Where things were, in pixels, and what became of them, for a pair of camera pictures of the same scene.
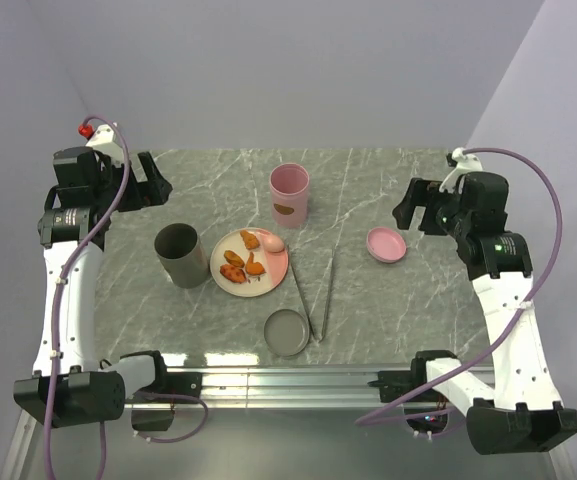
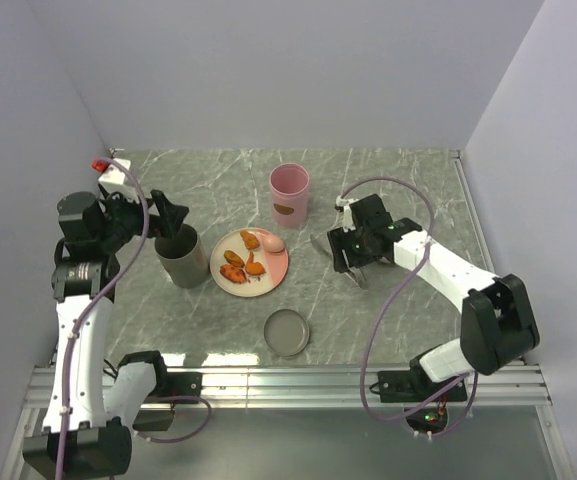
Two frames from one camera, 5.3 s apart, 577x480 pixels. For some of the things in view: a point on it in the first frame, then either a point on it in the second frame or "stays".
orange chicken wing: [254, 268] stays
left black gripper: [152, 192] → [170, 215]
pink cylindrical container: [289, 185] stays
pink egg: [273, 244] stays
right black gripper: [427, 193] → [339, 240]
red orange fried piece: [233, 273] stays
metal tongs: [322, 333] → [352, 272]
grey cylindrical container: [180, 250] stays
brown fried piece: [234, 258] stays
